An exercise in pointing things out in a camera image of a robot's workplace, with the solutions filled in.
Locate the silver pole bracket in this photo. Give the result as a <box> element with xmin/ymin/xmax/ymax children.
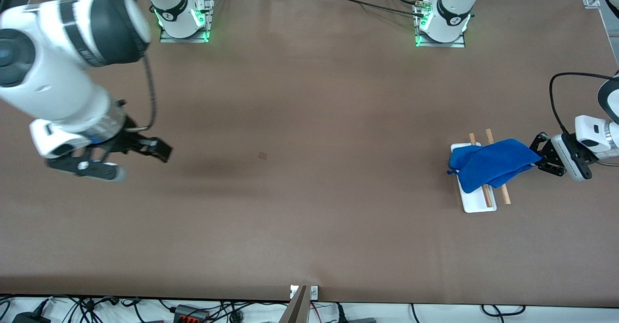
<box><xmin>290</xmin><ymin>285</ymin><xmax>319</xmax><ymax>300</ymax></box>

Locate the white towel rack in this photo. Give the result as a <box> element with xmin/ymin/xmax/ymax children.
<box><xmin>450</xmin><ymin>129</ymin><xmax>512</xmax><ymax>214</ymax></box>

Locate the looped black cable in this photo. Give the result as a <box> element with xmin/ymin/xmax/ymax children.
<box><xmin>481</xmin><ymin>304</ymin><xmax>527</xmax><ymax>317</ymax></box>

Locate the black cable on table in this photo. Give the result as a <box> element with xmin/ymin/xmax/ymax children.
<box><xmin>313</xmin><ymin>0</ymin><xmax>427</xmax><ymax>18</ymax></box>

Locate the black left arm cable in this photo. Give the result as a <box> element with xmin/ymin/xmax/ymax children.
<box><xmin>548</xmin><ymin>72</ymin><xmax>619</xmax><ymax>136</ymax></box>

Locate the blue microfibre towel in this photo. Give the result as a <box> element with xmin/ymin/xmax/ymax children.
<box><xmin>447</xmin><ymin>138</ymin><xmax>544</xmax><ymax>194</ymax></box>

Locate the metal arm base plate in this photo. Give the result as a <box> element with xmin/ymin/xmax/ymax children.
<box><xmin>415</xmin><ymin>0</ymin><xmax>467</xmax><ymax>48</ymax></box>
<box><xmin>159</xmin><ymin>0</ymin><xmax>212</xmax><ymax>44</ymax></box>

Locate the black power adapter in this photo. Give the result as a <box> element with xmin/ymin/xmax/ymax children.
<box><xmin>12</xmin><ymin>312</ymin><xmax>52</xmax><ymax>323</ymax></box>

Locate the black orange power strip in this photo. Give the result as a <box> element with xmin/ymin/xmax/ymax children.
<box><xmin>173</xmin><ymin>304</ymin><xmax>210</xmax><ymax>323</ymax></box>

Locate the grey camera pole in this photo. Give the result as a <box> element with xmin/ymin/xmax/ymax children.
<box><xmin>278</xmin><ymin>285</ymin><xmax>310</xmax><ymax>323</ymax></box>

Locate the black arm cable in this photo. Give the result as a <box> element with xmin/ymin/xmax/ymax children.
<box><xmin>548</xmin><ymin>72</ymin><xmax>619</xmax><ymax>136</ymax></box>
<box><xmin>127</xmin><ymin>52</ymin><xmax>159</xmax><ymax>133</ymax></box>

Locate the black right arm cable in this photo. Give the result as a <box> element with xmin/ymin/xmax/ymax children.
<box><xmin>127</xmin><ymin>52</ymin><xmax>159</xmax><ymax>133</ymax></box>

